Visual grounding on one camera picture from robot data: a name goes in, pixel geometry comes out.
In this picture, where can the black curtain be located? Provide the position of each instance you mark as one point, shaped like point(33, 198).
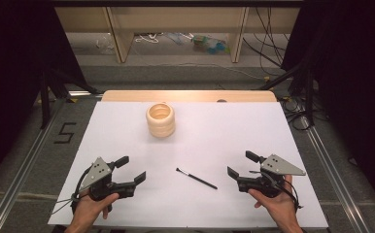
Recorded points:
point(354, 81)
point(10, 81)

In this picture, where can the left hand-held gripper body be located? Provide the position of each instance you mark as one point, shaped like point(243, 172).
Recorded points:
point(98, 174)

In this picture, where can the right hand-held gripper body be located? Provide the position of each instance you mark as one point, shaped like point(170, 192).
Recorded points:
point(278, 165)

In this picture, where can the person's right hand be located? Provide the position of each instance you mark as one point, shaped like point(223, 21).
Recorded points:
point(281, 207)

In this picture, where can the black metal stand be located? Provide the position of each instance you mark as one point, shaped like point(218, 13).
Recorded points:
point(45, 100)
point(308, 93)

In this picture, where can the clear bag of colourful things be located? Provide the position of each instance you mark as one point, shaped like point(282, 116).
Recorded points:
point(210, 44)

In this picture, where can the person's left hand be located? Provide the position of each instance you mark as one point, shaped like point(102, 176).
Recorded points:
point(88, 210)

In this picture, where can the black thin brush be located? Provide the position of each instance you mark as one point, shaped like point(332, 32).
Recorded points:
point(197, 179)

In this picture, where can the aluminium floor rail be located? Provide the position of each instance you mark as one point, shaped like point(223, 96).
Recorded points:
point(20, 181)
point(334, 174)

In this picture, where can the ridged wooden cup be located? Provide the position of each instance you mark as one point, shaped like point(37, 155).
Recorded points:
point(160, 124)

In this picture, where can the light wooden shelf unit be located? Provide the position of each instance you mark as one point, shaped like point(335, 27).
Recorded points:
point(120, 39)

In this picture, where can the clear plastic wrap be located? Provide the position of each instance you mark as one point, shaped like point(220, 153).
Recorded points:
point(104, 45)

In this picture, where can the white table sheet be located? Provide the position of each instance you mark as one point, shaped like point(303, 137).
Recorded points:
point(201, 145)

